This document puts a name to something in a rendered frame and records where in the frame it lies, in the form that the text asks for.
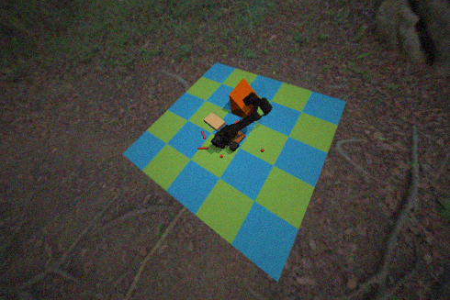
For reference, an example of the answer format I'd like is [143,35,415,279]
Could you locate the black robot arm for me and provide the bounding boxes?
[211,92,273,149]

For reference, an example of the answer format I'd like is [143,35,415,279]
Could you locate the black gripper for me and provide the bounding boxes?
[215,131,240,151]

